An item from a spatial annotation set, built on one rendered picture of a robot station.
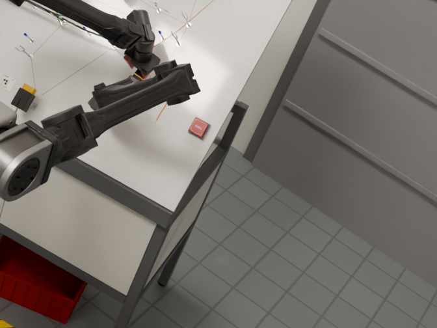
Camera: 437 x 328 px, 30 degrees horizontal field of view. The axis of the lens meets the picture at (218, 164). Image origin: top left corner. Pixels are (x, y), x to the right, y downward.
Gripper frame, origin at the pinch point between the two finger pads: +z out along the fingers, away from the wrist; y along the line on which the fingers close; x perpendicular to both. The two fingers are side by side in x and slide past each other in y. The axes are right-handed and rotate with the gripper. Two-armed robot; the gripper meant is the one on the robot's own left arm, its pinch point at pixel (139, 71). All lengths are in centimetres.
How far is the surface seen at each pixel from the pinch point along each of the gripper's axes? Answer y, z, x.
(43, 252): -5, 65, 48
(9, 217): 12, 60, 48
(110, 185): -15.6, 21.6, 28.0
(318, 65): -21, 112, -133
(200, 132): -27.8, 4.3, 0.5
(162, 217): -35.3, 21.6, 24.7
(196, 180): -32, 39, -2
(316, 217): -69, 170, -95
